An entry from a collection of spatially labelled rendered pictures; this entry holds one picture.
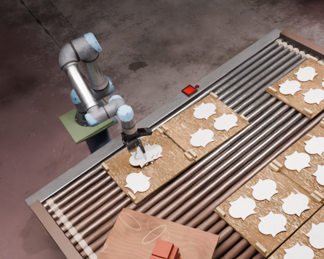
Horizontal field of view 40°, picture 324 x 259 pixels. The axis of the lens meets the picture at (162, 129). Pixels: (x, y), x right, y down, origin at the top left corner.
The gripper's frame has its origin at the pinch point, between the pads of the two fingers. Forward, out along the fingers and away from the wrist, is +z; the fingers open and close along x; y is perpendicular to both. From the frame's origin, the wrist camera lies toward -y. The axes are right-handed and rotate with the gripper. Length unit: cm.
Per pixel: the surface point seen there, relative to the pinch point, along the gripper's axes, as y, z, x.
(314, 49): -138, 6, -7
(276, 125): -76, 10, 26
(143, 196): 12.2, 7.5, 21.2
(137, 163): 4.7, 4.5, 2.5
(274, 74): -105, 10, -8
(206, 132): -40.1, 6.5, 6.6
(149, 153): -4.7, 4.5, 1.1
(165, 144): -16.6, 7.5, -1.3
